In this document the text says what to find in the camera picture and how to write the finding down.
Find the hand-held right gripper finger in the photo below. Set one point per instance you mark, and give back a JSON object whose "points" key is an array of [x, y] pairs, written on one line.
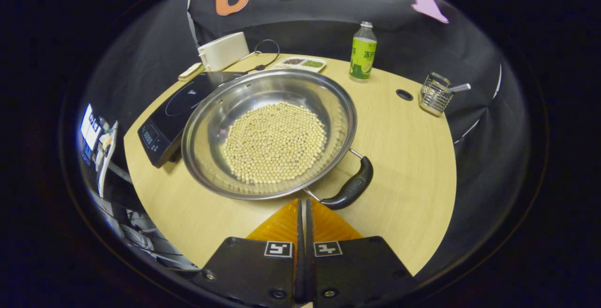
{"points": [[310, 270], [298, 270]]}

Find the stainless steel pot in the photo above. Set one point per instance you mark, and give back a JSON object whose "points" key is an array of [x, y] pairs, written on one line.
{"points": [[263, 87]]}

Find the black induction cooktop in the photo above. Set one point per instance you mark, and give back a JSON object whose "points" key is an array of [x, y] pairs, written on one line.
{"points": [[164, 120]]}

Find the pile of yellow soybeans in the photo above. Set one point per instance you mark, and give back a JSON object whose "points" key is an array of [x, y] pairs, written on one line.
{"points": [[274, 143]]}

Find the white divided spice tray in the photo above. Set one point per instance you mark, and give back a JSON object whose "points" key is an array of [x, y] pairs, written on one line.
{"points": [[300, 64]]}

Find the green label plastic bottle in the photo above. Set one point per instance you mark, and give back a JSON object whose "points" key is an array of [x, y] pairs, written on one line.
{"points": [[362, 59]]}

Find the small plate with bread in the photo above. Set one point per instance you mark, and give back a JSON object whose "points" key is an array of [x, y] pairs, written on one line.
{"points": [[190, 72]]}

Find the white toaster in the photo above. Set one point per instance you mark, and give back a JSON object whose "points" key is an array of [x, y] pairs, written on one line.
{"points": [[223, 50]]}

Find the lit monitor screen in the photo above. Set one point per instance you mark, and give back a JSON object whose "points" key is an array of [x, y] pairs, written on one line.
{"points": [[89, 127]]}

